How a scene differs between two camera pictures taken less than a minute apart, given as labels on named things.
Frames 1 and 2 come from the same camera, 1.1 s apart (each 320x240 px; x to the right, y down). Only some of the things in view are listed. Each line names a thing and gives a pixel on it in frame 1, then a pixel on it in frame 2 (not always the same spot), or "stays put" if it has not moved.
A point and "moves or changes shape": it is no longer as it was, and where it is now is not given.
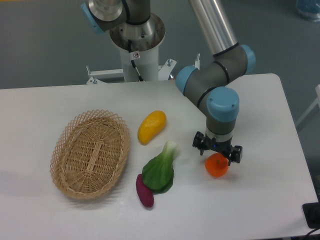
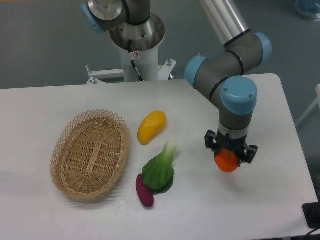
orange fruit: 217,164 moves or changes shape
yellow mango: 151,126 stays put
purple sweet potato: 145,194 stays put
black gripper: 226,147 to 225,142
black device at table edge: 311,211 stays put
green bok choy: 158,173 stays put
